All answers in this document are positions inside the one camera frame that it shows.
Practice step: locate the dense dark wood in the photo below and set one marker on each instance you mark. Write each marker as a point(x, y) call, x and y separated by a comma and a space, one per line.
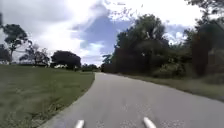
point(146, 50)

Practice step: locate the grass verge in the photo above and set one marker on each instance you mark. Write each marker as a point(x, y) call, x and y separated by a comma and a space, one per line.
point(193, 86)

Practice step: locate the sparse low tree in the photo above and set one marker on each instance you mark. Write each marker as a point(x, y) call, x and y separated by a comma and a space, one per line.
point(35, 56)

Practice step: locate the low distant bushes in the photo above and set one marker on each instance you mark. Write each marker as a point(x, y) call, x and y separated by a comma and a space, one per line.
point(88, 67)

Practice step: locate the tall thin-trunked tree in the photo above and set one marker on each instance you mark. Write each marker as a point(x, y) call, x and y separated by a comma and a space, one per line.
point(15, 35)

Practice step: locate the grey paved path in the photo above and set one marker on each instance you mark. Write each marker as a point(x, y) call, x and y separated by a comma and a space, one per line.
point(126, 100)

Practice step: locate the robot's own part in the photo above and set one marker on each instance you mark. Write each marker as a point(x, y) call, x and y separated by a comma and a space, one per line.
point(79, 123)
point(149, 122)

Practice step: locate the wide dark tree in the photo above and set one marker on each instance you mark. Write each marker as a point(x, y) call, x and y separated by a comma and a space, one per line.
point(66, 59)

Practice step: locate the green grass field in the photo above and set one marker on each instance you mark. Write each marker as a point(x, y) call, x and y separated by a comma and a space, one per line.
point(33, 90)

